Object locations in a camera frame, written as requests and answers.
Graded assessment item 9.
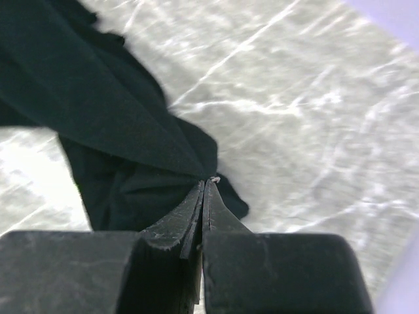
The black t shirt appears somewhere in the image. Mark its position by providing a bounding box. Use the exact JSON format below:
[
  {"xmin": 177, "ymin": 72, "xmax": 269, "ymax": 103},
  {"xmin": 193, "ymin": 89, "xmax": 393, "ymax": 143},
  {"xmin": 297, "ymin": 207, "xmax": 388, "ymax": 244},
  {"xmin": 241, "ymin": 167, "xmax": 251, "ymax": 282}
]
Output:
[{"xmin": 1, "ymin": 1, "xmax": 249, "ymax": 231}]

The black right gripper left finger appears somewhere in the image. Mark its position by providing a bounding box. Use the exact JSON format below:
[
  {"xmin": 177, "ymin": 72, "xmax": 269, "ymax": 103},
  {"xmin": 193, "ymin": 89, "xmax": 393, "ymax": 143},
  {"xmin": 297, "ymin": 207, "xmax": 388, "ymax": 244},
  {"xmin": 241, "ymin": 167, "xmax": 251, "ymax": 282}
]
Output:
[{"xmin": 1, "ymin": 183, "xmax": 204, "ymax": 313}]

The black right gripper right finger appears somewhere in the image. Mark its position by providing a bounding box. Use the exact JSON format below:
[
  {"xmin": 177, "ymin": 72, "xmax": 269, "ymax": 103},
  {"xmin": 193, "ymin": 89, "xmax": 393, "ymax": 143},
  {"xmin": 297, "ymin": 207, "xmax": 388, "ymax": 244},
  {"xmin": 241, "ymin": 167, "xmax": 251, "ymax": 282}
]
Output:
[{"xmin": 202, "ymin": 181, "xmax": 374, "ymax": 313}]

